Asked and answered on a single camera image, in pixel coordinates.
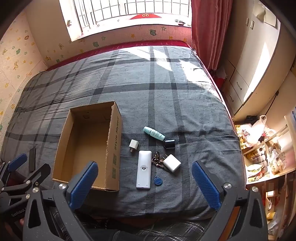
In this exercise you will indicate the white plastic bag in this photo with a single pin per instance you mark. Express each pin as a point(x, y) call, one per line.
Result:
point(256, 132)

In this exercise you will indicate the red curtain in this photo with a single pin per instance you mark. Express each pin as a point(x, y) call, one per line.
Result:
point(208, 34)

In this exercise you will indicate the bunch of keys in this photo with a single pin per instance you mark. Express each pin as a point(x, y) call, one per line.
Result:
point(156, 160)

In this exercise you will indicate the teal cosmetic bottle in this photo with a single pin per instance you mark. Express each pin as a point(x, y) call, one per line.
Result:
point(153, 133)

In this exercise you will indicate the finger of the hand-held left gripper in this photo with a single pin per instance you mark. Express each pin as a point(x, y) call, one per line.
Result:
point(18, 161)
point(38, 173)

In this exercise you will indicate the cream wardrobe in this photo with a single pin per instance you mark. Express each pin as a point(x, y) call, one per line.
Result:
point(254, 58)

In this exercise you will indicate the grey plaid bedsheet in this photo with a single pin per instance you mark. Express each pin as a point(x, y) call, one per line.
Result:
point(161, 92)

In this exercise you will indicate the red sill mat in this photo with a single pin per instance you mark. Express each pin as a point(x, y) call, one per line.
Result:
point(145, 16)

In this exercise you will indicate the black glossy container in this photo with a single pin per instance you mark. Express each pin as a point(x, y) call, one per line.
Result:
point(169, 144)

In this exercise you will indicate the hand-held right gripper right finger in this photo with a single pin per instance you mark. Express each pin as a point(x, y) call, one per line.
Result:
point(205, 185)

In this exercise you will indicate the white remote control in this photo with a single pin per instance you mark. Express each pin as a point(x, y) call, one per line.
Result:
point(143, 171)

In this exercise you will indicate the dark plaid cloth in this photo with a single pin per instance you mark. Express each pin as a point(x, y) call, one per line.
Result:
point(175, 231)

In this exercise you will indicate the large white plug charger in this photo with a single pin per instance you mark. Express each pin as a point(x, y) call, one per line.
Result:
point(172, 163)

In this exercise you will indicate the red mattress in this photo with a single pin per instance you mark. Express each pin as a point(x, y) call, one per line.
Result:
point(115, 47)

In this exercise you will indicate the barred window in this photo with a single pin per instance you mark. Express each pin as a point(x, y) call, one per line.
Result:
point(127, 9)

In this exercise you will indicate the blue key fob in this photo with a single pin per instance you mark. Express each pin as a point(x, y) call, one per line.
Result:
point(158, 180)

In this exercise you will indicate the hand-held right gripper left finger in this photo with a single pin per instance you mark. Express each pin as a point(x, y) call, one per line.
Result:
point(82, 187)

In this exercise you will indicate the red bag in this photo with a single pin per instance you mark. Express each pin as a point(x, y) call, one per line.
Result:
point(222, 77)

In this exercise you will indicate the small white plug charger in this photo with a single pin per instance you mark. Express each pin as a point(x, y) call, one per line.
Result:
point(133, 145)

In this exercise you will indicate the brown cardboard box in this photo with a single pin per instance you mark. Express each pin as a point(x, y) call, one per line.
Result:
point(87, 139)

